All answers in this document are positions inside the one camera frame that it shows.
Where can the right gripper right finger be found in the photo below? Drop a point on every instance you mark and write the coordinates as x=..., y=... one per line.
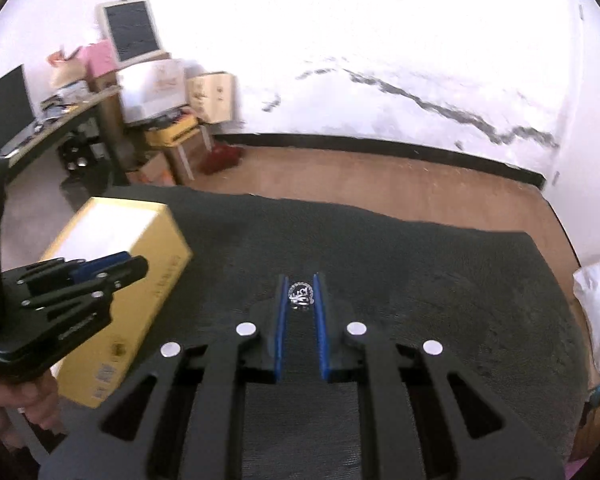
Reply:
x=423, y=414

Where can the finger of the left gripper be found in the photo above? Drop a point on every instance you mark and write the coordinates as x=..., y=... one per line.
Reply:
x=52, y=304
x=59, y=272

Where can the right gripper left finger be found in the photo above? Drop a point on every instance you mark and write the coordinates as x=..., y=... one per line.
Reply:
x=181, y=414

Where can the person's left hand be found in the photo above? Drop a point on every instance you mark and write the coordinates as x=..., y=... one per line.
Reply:
x=39, y=400

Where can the yellow box on stool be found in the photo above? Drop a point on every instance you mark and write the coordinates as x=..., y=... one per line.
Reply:
x=182, y=129

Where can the dark patterned table mat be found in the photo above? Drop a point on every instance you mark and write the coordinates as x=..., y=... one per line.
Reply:
x=489, y=298

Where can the red cloth on floor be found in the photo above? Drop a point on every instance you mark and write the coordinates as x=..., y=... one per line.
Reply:
x=222, y=156

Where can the dark wooden desk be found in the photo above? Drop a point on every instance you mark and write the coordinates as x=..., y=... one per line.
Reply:
x=48, y=137

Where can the black monitor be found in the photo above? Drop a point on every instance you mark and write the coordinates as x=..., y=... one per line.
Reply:
x=16, y=112

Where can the white paper shopping bag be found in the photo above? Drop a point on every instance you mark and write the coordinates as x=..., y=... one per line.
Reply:
x=150, y=89

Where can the tan cardboard box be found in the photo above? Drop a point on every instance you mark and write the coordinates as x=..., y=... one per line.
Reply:
x=211, y=97

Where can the pink box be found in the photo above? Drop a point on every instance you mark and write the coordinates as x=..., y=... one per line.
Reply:
x=98, y=59

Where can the framed blackboard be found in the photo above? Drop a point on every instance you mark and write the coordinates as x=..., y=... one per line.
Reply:
x=130, y=28

